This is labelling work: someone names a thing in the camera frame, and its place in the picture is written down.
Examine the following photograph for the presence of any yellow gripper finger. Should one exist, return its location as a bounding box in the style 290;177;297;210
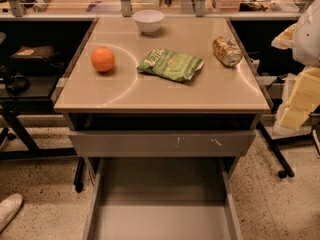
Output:
271;23;296;50
279;67;320;130

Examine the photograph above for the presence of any green jalapeno chip bag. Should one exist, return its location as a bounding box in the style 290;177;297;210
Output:
137;48;204;82

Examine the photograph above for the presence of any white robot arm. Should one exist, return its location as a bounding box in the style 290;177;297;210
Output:
271;0;320;130

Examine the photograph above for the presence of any grey drawer cabinet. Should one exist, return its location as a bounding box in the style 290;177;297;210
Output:
55;16;269;171

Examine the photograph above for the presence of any open middle drawer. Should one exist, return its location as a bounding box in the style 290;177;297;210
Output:
82;158;244;240

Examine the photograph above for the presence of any closed top drawer front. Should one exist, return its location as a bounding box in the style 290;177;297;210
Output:
69;130;255;157

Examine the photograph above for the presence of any black bag on shelf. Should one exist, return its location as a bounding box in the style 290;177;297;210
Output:
9;46;58;65

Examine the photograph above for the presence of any white ceramic bowl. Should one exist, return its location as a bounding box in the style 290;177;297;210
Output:
133;10;164;35

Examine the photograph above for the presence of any orange fruit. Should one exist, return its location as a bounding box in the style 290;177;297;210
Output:
91;47;115;72

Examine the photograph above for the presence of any white shoe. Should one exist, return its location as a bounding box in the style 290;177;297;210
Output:
0;193;23;232

